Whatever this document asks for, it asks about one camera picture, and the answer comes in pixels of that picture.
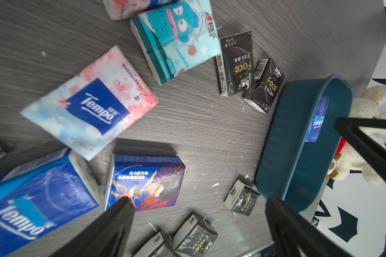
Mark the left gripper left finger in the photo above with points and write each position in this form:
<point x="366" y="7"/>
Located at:
<point x="106" y="236"/>

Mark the dark blue Tempo tissue pack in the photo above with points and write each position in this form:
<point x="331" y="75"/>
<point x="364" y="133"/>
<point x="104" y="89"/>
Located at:
<point x="43" y="195"/>

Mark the teal plastic storage box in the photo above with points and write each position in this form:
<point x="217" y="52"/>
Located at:
<point x="290" y="167"/>

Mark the white plush toy dog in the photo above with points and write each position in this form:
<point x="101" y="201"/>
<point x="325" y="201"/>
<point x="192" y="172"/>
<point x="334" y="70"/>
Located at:
<point x="347" y="158"/>

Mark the blue barcode tissue pack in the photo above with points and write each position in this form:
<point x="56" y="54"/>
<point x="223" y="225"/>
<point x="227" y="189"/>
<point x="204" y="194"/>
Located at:
<point x="318" y="119"/>

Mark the pink barcode tissue pack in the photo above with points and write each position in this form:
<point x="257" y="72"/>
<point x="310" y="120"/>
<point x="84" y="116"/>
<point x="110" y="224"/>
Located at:
<point x="123" y="9"/>

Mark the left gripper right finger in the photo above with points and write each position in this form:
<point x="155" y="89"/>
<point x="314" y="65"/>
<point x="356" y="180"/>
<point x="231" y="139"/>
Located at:
<point x="294" y="236"/>

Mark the teal cartoon tissue pack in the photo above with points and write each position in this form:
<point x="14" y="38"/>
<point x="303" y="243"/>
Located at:
<point x="176" y="37"/>

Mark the pink blue Tempo tissue pack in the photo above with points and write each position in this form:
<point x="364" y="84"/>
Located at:
<point x="91" y="109"/>

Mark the anime print tissue pack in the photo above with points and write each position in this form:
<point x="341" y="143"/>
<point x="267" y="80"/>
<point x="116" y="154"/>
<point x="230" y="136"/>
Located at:
<point x="150" y="182"/>

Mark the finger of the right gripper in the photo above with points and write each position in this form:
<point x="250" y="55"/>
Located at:
<point x="373" y="153"/>

